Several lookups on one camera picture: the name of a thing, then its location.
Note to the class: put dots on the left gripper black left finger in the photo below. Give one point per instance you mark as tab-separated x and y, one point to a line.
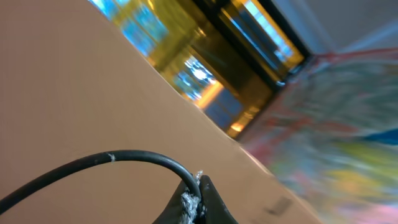
182	207

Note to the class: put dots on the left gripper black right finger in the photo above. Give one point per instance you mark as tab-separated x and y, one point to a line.
212	209

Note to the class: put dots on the brown cardboard wall panel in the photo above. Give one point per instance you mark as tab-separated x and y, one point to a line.
72	85

